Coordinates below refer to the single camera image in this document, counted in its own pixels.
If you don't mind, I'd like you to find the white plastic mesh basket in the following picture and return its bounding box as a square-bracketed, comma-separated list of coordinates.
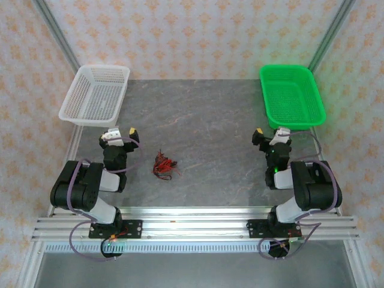
[58, 64, 131, 128]

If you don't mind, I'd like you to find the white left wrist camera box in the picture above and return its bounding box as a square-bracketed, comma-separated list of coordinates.
[101, 127, 124, 148]

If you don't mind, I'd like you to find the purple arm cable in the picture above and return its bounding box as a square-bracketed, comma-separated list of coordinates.
[68, 133, 144, 262]
[259, 131, 343, 262]

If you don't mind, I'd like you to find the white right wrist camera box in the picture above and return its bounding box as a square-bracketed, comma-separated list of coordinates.
[271, 126, 292, 145]

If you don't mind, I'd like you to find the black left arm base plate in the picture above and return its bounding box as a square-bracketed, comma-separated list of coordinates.
[88, 220, 143, 240]

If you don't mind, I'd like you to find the green plastic mesh basket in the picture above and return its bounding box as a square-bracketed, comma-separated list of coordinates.
[259, 64, 327, 131]

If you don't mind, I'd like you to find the aluminium mounting rail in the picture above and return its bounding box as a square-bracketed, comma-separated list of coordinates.
[32, 206, 360, 242]

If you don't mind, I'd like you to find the aluminium frame post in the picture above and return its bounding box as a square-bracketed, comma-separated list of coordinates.
[307, 0, 356, 73]
[32, 0, 82, 71]

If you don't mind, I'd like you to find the white slotted cable duct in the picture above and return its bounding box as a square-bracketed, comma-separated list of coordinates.
[44, 242, 271, 253]

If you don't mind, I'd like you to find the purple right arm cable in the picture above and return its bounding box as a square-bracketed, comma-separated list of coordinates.
[259, 131, 343, 262]

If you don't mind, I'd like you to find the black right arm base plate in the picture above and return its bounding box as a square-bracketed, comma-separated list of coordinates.
[247, 218, 302, 240]

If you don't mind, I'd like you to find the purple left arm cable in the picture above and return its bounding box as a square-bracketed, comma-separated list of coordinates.
[68, 133, 144, 262]

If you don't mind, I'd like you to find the thin black cable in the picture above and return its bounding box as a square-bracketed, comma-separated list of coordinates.
[151, 149, 173, 181]

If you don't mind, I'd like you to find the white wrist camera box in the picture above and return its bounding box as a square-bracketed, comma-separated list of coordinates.
[101, 127, 124, 148]
[271, 126, 292, 145]

